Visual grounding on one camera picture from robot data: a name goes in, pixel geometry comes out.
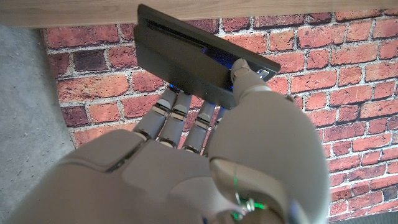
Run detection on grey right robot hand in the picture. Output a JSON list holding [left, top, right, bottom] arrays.
[[4, 58, 330, 224]]

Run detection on black stapler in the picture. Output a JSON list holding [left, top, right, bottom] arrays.
[[134, 3, 282, 110]]

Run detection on brick wall print backdrop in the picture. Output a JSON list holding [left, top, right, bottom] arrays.
[[40, 8, 398, 223]]

